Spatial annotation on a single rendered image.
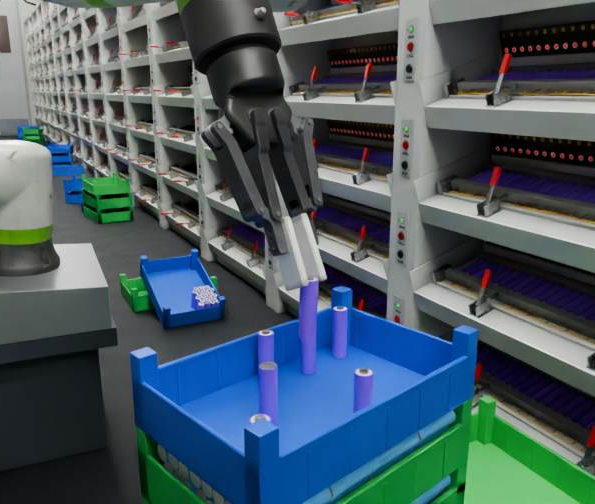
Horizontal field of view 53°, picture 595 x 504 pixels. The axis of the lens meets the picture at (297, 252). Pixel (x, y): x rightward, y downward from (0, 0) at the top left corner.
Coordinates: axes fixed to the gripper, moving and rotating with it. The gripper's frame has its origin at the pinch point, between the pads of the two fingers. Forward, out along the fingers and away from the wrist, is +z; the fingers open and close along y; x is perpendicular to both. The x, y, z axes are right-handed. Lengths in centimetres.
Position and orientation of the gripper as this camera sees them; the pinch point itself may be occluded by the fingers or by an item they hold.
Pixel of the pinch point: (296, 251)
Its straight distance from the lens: 59.6
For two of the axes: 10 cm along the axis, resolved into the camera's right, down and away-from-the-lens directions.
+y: -7.4, 1.8, -6.5
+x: 6.1, -2.3, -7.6
